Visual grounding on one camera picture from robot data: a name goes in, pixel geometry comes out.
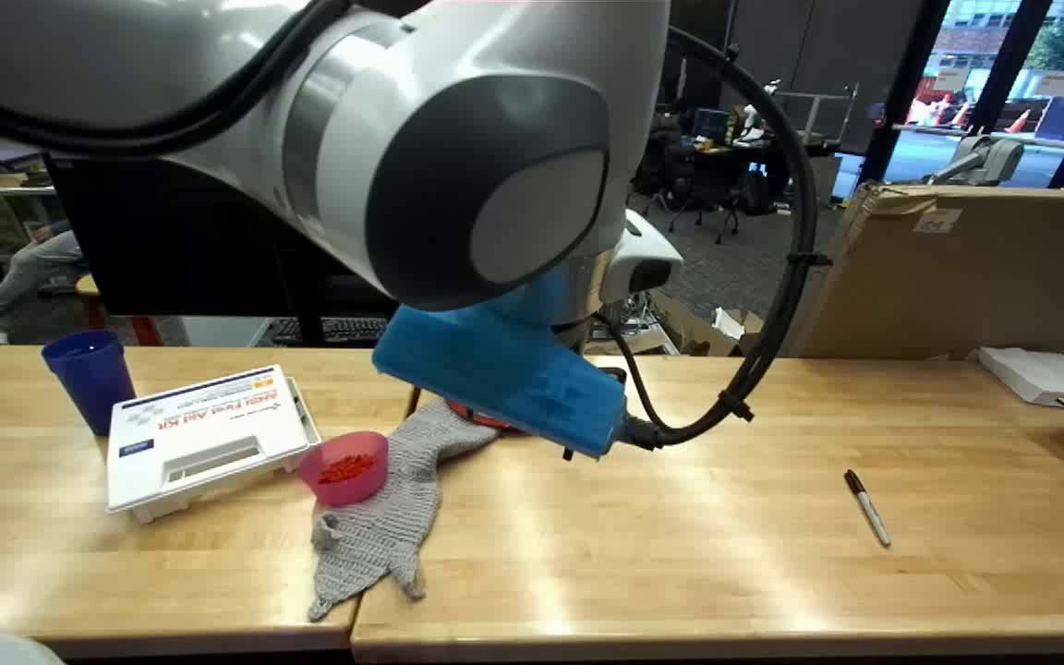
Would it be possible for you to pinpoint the large black screen panel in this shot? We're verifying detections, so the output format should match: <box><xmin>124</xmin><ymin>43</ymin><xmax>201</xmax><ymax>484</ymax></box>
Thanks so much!
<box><xmin>47</xmin><ymin>154</ymin><xmax>393</xmax><ymax>316</ymax></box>

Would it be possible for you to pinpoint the white box with label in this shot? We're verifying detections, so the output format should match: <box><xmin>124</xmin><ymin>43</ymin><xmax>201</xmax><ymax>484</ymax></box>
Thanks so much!
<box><xmin>103</xmin><ymin>362</ymin><xmax>321</xmax><ymax>501</ymax></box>

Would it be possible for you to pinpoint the pink plastic bowl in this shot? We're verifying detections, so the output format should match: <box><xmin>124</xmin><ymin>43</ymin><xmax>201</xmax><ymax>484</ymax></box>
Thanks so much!
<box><xmin>294</xmin><ymin>430</ymin><xmax>395</xmax><ymax>511</ymax></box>

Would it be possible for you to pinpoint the gray jacket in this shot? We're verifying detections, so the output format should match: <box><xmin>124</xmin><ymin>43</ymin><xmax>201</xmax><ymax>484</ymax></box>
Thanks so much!
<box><xmin>0</xmin><ymin>228</ymin><xmax>88</xmax><ymax>326</ymax></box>

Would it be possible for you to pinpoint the gray knitted cloth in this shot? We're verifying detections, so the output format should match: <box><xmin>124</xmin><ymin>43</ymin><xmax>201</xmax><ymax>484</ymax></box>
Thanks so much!
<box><xmin>306</xmin><ymin>400</ymin><xmax>507</xmax><ymax>624</ymax></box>

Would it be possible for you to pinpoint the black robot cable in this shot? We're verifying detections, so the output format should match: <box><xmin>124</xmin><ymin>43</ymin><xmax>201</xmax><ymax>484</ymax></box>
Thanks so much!
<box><xmin>587</xmin><ymin>22</ymin><xmax>826</xmax><ymax>453</ymax></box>

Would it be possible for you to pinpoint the black marker pen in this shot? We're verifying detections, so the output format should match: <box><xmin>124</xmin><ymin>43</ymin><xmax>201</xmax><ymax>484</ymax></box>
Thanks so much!
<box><xmin>844</xmin><ymin>467</ymin><xmax>897</xmax><ymax>554</ymax></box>

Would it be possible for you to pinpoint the black office chair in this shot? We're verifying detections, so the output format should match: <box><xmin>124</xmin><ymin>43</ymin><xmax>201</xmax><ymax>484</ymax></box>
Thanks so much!
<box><xmin>666</xmin><ymin>121</ymin><xmax>746</xmax><ymax>241</ymax></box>

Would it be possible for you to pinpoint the blue plastic cup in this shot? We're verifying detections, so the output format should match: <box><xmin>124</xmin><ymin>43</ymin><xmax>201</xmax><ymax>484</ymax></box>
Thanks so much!
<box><xmin>42</xmin><ymin>326</ymin><xmax>142</xmax><ymax>441</ymax></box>

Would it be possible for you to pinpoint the small open cardboard box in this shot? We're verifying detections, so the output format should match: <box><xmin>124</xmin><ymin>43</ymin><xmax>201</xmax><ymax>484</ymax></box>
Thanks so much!
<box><xmin>652</xmin><ymin>292</ymin><xmax>769</xmax><ymax>362</ymax></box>

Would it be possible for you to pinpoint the white paper stack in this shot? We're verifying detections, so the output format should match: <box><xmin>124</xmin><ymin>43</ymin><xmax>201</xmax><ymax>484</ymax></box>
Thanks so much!
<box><xmin>972</xmin><ymin>345</ymin><xmax>1064</xmax><ymax>411</ymax></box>

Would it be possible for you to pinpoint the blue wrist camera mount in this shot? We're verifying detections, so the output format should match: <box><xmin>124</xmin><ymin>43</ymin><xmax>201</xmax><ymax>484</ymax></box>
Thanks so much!
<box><xmin>371</xmin><ymin>270</ymin><xmax>627</xmax><ymax>460</ymax></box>

